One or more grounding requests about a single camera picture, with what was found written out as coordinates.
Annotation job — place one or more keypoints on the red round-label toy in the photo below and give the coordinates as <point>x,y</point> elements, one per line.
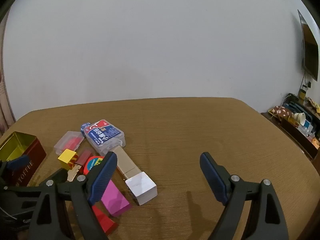
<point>91,163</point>

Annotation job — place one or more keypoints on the white paper cup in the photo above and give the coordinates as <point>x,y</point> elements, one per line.
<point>299,118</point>

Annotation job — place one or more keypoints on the wall-mounted television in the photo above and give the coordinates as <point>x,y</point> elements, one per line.
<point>310,50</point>

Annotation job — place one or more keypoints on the yellow block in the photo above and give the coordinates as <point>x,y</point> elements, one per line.
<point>66,156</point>

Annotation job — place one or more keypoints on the long gold box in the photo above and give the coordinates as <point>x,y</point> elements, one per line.
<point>123,162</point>

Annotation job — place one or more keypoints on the large clear box blue label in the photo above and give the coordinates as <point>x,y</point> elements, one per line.
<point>103,136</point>

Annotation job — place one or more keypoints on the small blue paw-print case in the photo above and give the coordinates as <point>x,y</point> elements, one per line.
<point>84,127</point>

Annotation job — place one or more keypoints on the dark wooden cabinet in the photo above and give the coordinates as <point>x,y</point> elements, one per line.
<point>292,132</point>

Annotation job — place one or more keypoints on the red block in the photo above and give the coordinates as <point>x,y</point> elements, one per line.
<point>105,222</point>

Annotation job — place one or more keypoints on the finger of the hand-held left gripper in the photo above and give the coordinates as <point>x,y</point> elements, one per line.
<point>17,161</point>
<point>56,173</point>

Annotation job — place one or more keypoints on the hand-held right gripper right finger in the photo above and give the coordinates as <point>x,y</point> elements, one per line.
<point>215,177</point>

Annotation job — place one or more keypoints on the brown floral cloth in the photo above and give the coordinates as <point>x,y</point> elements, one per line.
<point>280,111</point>

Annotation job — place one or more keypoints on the red tin box gold inside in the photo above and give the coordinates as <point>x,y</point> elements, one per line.
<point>33,155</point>

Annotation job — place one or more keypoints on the pink block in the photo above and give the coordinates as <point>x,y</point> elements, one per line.
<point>115,200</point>

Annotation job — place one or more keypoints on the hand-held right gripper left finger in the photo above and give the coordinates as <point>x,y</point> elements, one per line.
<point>102,177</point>

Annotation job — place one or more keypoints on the white cube box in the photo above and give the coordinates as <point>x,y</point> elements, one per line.
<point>140,186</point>

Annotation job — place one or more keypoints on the small clear plastic box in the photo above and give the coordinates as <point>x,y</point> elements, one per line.
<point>67,142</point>

